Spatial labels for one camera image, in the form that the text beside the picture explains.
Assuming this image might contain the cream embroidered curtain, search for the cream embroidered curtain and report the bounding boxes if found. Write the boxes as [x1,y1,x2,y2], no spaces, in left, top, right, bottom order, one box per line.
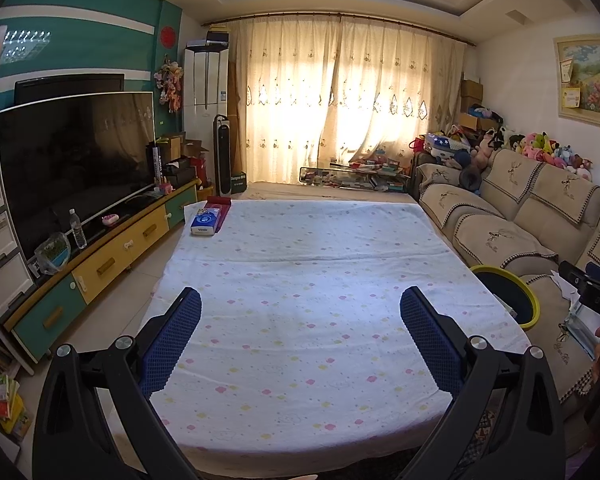
[222,15,468,186]

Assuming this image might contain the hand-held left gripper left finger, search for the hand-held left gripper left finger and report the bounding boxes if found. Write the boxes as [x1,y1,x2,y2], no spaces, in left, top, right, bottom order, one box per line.
[32,287,202,480]

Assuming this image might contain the hanging artificial flowers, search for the hanging artificial flowers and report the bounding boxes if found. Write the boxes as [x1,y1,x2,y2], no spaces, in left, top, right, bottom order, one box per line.
[153,60,185,113]

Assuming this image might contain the clear bag with greens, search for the clear bag with greens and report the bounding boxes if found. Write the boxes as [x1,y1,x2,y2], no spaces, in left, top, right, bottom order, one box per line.
[34,232,72,276]

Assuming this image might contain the stack of cardboard boxes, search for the stack of cardboard boxes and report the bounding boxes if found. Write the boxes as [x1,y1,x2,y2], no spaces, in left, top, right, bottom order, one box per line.
[457,79,501,133]

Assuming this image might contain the pile of plush toys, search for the pile of plush toys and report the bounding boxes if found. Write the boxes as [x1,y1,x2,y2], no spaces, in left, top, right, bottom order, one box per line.
[472,125,593,183]

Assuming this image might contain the red box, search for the red box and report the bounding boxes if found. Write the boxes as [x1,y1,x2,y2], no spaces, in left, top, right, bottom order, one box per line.
[205,199,232,233]

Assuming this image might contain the beige sofa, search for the beige sofa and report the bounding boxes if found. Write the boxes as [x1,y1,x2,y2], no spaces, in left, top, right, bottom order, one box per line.
[412,147,600,406]

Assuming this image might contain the clear water bottle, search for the clear water bottle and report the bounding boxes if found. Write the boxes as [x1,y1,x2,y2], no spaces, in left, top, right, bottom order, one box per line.
[69,208,88,250]

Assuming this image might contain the crumpled plastic bag with papers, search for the crumpled plastic bag with papers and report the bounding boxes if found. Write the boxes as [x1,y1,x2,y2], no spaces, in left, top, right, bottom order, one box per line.
[550,270,600,361]

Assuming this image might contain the blue white tissue pack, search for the blue white tissue pack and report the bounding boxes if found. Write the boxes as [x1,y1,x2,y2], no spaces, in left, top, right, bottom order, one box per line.
[190,211,223,236]

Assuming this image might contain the framed flower picture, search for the framed flower picture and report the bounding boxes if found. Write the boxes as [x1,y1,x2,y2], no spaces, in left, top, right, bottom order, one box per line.
[552,35,600,133]

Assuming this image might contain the yellow green television cabinet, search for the yellow green television cabinet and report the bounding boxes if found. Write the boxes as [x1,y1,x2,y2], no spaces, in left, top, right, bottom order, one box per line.
[5,177,201,363]

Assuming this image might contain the white standing air conditioner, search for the white standing air conditioner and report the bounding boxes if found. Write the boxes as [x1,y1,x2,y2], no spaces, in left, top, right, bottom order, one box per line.
[183,42,229,176]

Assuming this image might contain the black box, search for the black box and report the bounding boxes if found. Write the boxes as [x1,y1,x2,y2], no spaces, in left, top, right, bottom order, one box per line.
[165,157,198,186]

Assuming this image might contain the pile of snack packets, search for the pile of snack packets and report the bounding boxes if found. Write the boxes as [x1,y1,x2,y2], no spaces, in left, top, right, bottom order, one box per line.
[0,370,33,436]

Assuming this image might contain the large curved television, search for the large curved television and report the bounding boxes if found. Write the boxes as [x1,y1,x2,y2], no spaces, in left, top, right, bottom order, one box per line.
[0,91,156,263]

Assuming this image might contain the white plastic drawer unit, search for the white plastic drawer unit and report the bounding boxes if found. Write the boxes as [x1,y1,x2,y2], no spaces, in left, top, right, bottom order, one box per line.
[0,160,36,321]

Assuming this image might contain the black white tower fan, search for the black white tower fan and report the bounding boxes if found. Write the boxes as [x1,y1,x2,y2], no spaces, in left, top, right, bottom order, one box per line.
[213,114,233,197]

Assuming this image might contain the open cardboard box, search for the open cardboard box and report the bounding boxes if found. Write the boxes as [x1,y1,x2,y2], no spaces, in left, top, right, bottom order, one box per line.
[160,132,211,161]

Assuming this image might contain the yellow rimmed bin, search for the yellow rimmed bin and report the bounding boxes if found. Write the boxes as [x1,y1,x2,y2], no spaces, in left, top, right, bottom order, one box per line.
[469,265,540,331]

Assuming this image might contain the star printed bag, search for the star printed bag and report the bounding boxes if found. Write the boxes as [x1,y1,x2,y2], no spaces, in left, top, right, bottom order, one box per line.
[424,132,471,158]

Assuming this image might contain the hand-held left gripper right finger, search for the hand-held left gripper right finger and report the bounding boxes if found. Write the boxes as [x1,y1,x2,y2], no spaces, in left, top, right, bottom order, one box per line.
[400,286,566,480]

